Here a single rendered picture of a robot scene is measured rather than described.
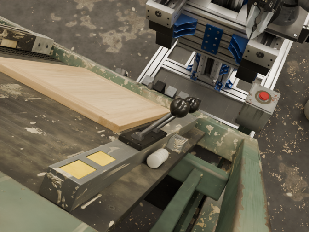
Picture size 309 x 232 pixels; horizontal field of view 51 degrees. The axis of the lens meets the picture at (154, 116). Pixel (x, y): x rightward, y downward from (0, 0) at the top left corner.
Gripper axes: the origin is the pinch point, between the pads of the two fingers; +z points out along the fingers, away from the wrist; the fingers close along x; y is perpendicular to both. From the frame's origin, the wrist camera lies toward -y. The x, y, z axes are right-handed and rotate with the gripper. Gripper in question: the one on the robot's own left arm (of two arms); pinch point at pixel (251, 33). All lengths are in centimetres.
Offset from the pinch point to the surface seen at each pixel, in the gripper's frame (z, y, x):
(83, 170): 7, 68, -8
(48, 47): 41, -13, -79
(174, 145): 26.3, 28.3, -4.4
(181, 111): 5.7, 45.3, -2.7
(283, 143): 92, -117, 43
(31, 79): 22, 37, -44
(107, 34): 80, -137, -118
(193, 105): 9.9, 34.0, -2.9
